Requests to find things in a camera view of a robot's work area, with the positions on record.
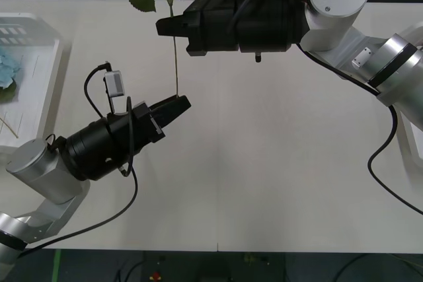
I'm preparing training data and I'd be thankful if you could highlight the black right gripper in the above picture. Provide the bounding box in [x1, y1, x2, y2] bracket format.
[155, 0, 239, 57]

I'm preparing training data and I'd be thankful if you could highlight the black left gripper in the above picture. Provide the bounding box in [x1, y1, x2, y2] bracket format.
[106, 95, 192, 168]

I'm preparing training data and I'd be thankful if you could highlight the shallow white plastic box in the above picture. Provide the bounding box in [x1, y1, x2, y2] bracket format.
[0, 13, 73, 157]
[395, 110, 423, 161]

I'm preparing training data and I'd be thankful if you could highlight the thin pale yellow twig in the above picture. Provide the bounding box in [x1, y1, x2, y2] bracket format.
[0, 113, 19, 139]

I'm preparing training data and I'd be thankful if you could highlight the left arm wrist camera box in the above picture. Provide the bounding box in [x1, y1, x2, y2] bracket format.
[102, 69, 126, 98]

